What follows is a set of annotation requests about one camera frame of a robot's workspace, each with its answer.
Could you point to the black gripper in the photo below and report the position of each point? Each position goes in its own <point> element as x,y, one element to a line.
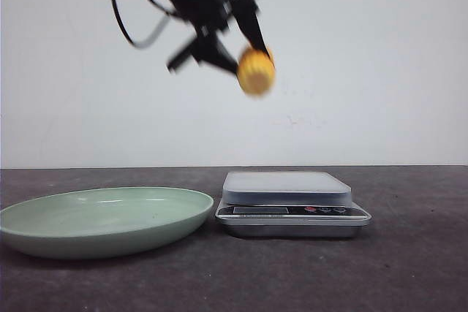
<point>208,17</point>

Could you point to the yellow corn cob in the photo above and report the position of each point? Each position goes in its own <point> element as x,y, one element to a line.
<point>256,72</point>

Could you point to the silver digital kitchen scale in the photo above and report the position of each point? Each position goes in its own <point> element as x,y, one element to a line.
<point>289,204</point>

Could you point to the green shallow plate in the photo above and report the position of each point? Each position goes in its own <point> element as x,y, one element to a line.
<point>103,223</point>

